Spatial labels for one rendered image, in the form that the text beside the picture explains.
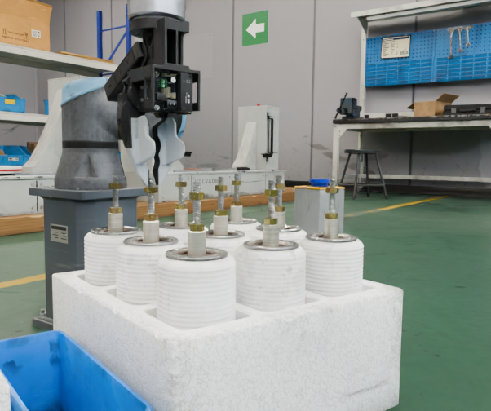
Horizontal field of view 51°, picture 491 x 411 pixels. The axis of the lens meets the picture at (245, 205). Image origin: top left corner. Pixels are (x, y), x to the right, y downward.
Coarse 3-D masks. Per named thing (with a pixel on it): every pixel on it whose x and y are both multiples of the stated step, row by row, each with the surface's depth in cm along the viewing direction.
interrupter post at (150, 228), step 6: (144, 222) 71; (150, 222) 71; (156, 222) 71; (144, 228) 71; (150, 228) 71; (156, 228) 72; (144, 234) 71; (150, 234) 71; (156, 234) 72; (144, 240) 72; (150, 240) 71; (156, 240) 72
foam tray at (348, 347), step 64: (64, 320) 80; (128, 320) 61; (256, 320) 61; (320, 320) 66; (384, 320) 74; (128, 384) 62; (192, 384) 55; (256, 384) 60; (320, 384) 67; (384, 384) 76
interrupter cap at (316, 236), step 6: (312, 234) 80; (318, 234) 79; (342, 234) 80; (348, 234) 79; (312, 240) 75; (318, 240) 74; (324, 240) 74; (330, 240) 74; (336, 240) 74; (342, 240) 74; (348, 240) 74; (354, 240) 75
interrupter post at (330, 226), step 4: (324, 220) 77; (328, 220) 76; (332, 220) 76; (336, 220) 76; (324, 224) 77; (328, 224) 76; (332, 224) 76; (336, 224) 76; (324, 228) 77; (328, 228) 76; (332, 228) 76; (336, 228) 76; (324, 232) 77; (328, 232) 76; (332, 232) 76; (336, 232) 76; (324, 236) 77; (328, 236) 76; (332, 236) 76; (336, 236) 77
